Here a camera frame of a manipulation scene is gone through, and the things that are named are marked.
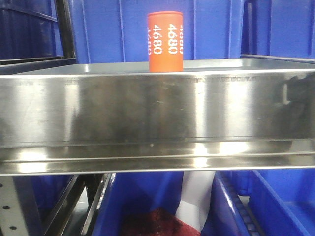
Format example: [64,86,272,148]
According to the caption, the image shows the blue bin lower right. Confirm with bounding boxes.
[201,169,315,236]

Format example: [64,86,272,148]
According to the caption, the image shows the dark blue bin upper left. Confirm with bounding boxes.
[0,0,63,60]

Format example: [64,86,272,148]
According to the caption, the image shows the perforated grey rack post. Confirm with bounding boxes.
[0,176,43,236]

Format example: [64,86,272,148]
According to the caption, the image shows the lower metal shelf rails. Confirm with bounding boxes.
[44,173,115,236]

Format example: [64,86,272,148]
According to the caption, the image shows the large blue bin behind shelf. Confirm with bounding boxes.
[69,0,245,63]

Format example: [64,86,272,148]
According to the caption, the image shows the blue bin lower centre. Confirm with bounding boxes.
[91,171,203,236]

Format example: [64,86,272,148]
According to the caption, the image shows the black shelf upright post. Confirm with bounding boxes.
[54,0,76,59]

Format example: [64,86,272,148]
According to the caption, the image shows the dark red mesh material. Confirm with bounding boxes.
[119,208,201,236]

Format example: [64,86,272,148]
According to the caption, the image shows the stainless steel shelf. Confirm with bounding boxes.
[0,57,315,176]

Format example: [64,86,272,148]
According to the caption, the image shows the blue bin upper right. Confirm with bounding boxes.
[242,0,315,59]

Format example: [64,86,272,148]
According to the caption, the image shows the orange cylindrical capacitor 4680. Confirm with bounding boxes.
[147,11,184,73]

